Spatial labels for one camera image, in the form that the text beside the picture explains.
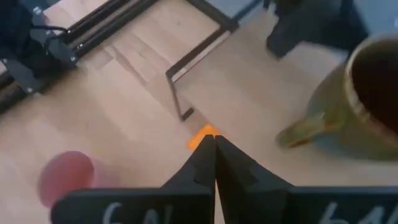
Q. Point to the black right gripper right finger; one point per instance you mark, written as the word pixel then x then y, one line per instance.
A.
pixel 264 202

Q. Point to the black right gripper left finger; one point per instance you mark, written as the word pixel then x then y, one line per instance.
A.
pixel 186 202

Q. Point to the green brown glazed ceramic mug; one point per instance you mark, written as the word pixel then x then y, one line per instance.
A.
pixel 329 124

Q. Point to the pink ribbed cup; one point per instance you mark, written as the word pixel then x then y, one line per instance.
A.
pixel 65 174

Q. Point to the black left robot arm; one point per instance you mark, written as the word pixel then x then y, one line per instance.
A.
pixel 12 31

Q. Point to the orange cloth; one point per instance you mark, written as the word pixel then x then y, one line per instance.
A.
pixel 200 137

